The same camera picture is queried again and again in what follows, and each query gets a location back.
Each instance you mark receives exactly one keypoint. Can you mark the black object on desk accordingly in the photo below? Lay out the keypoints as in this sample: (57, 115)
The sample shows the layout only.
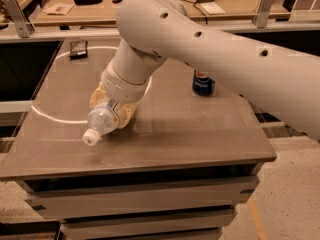
(87, 2)

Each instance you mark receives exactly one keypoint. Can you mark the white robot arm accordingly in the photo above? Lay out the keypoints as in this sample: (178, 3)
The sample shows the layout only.
(283, 82)

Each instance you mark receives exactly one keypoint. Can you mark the grey drawer cabinet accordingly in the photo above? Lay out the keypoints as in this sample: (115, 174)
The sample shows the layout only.
(144, 205)

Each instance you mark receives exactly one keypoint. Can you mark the metal bracket post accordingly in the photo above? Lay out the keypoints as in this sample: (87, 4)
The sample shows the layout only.
(12, 10)
(261, 17)

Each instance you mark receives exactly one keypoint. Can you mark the brown paper envelope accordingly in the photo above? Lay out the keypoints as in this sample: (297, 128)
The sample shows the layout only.
(59, 9)

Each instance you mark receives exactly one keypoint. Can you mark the white paper sheet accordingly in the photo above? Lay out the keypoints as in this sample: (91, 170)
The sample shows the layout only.
(212, 8)

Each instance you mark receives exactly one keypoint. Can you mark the blue Pepsi can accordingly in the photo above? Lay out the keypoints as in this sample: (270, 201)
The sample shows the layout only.
(202, 85)

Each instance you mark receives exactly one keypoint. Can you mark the right metal bracket post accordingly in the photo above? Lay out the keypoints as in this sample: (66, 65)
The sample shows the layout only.
(261, 17)

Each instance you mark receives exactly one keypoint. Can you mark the left metal bracket post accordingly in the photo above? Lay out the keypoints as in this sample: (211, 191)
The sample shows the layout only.
(12, 10)

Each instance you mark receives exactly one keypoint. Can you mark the small dark snack packet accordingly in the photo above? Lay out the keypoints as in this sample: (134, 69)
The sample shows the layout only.
(78, 49)

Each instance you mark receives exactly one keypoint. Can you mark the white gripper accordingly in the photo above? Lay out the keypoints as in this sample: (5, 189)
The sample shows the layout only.
(120, 89)

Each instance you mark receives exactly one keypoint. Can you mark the small black remote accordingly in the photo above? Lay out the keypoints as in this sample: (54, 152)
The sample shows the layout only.
(116, 1)

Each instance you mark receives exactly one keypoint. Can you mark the clear plastic water bottle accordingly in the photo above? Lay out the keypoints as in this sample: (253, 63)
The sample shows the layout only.
(105, 117)

